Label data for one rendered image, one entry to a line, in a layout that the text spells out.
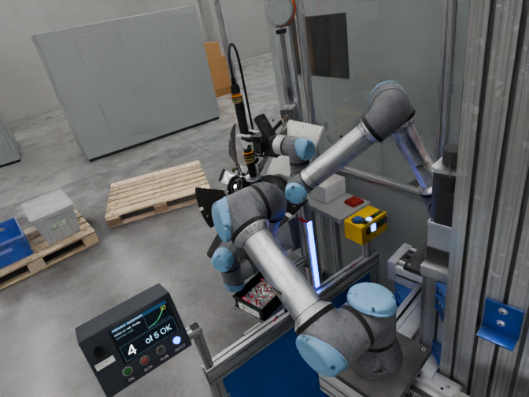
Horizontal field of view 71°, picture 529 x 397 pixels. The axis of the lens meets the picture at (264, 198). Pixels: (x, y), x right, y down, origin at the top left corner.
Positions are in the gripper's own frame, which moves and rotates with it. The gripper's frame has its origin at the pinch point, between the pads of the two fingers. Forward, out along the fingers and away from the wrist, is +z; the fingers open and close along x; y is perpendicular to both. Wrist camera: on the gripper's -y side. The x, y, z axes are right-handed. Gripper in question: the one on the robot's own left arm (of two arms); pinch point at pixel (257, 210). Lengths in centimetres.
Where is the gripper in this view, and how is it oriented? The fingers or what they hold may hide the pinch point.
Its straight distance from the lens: 155.1
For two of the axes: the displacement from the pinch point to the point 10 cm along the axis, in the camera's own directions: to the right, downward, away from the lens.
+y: -9.2, 0.9, 3.9
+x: 2.7, 8.6, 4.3
